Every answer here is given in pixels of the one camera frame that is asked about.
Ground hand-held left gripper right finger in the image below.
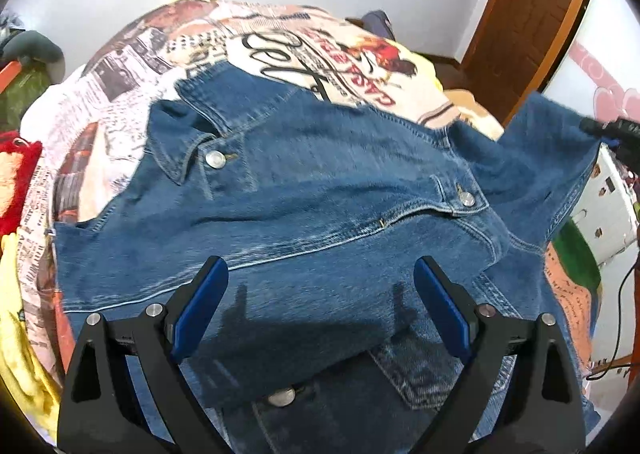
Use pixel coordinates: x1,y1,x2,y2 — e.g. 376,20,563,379
410,255,587,454

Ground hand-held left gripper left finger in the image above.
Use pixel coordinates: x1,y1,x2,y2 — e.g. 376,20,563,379
56,255,231,454

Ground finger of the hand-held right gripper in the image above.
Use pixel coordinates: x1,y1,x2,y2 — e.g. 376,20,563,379
579,116,640,142

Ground blue denim jacket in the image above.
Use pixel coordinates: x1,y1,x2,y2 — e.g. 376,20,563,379
52,59,603,454

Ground white plastic basket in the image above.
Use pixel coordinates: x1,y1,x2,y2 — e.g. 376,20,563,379
570,144,640,267

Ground brown wooden door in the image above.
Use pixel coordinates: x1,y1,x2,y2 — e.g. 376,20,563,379
452,0,601,125

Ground yellow cloth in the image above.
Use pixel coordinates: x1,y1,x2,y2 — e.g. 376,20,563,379
0,229,66,435

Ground red plush toy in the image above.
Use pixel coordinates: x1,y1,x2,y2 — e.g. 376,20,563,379
0,131,43,235

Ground printed blanket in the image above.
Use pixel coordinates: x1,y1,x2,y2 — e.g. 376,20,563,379
20,0,596,385

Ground dark blue pillow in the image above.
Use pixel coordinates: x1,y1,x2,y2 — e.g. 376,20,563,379
362,10,401,42

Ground orange box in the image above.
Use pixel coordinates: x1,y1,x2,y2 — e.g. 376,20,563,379
0,61,23,90

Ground pink wall sticker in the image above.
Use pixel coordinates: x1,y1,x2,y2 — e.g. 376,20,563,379
570,39,640,125

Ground black cable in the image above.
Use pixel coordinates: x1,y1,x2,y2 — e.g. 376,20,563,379
585,259,640,382

